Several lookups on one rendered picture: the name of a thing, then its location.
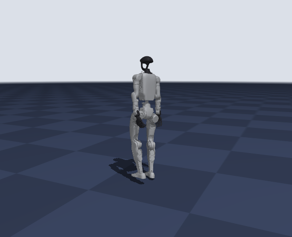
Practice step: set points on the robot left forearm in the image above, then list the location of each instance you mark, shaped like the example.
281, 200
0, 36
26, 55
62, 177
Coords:
135, 103

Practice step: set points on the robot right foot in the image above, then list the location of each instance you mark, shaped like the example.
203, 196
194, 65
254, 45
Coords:
151, 175

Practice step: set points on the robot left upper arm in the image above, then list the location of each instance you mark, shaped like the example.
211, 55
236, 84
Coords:
136, 81

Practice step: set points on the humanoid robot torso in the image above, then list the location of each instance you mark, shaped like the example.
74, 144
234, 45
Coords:
147, 91

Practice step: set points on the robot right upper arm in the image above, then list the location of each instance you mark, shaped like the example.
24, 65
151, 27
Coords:
157, 96

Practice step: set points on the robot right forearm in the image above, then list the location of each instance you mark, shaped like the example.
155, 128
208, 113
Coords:
157, 105

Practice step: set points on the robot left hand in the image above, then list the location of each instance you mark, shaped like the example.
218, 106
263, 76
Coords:
139, 121

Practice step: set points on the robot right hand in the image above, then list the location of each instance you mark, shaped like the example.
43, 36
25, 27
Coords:
159, 122

